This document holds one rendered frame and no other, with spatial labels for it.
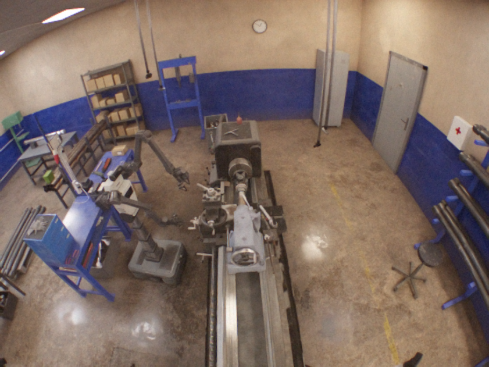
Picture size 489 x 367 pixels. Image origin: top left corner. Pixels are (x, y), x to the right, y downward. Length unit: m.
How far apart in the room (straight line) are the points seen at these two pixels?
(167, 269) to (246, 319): 1.26
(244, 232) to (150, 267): 1.48
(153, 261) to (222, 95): 4.14
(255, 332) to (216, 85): 5.06
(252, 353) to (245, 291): 0.55
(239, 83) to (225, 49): 0.87
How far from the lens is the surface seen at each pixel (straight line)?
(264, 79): 5.75
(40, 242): 2.62
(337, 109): 5.89
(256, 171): 2.79
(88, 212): 3.14
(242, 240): 1.82
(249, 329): 1.98
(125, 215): 2.42
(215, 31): 5.52
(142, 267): 3.03
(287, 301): 2.40
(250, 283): 2.12
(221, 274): 2.04
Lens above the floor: 2.63
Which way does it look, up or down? 40 degrees down
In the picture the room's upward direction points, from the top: 4 degrees counter-clockwise
